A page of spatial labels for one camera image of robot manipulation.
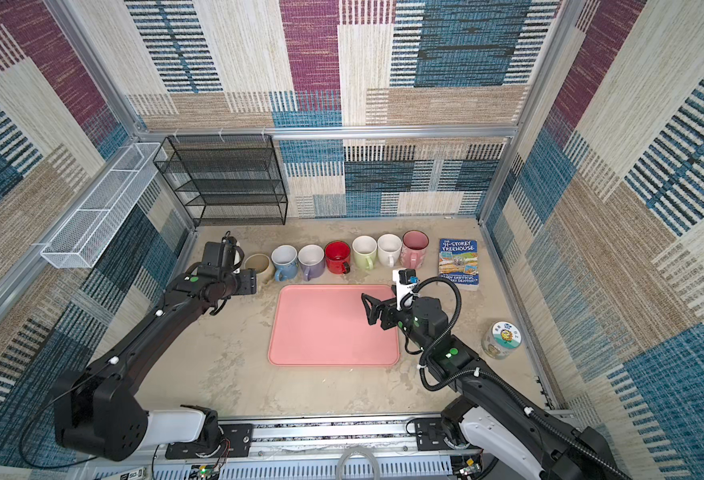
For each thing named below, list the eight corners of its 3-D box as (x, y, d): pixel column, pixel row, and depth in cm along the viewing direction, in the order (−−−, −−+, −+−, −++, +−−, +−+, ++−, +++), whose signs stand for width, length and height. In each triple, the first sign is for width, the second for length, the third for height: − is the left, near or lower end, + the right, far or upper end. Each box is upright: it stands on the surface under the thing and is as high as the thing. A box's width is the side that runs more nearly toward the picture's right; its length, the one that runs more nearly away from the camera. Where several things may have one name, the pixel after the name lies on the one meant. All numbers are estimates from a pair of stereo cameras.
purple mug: (299, 285, 103) (295, 270, 97) (303, 259, 110) (299, 244, 104) (324, 285, 103) (322, 270, 97) (326, 259, 110) (324, 244, 104)
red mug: (325, 279, 106) (323, 263, 98) (327, 257, 112) (325, 240, 105) (350, 278, 106) (349, 263, 98) (350, 256, 112) (350, 240, 104)
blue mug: (274, 287, 103) (268, 271, 95) (279, 261, 109) (274, 244, 102) (297, 287, 103) (293, 271, 95) (301, 261, 109) (297, 244, 102)
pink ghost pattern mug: (400, 276, 104) (404, 258, 96) (397, 249, 112) (400, 230, 104) (427, 276, 104) (433, 258, 96) (422, 249, 112) (427, 230, 104)
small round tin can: (482, 362, 89) (496, 348, 81) (475, 337, 95) (487, 320, 86) (510, 362, 89) (526, 348, 81) (501, 336, 94) (516, 320, 86)
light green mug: (352, 281, 105) (352, 263, 97) (352, 254, 113) (352, 235, 105) (376, 281, 105) (378, 263, 97) (375, 254, 113) (376, 235, 105)
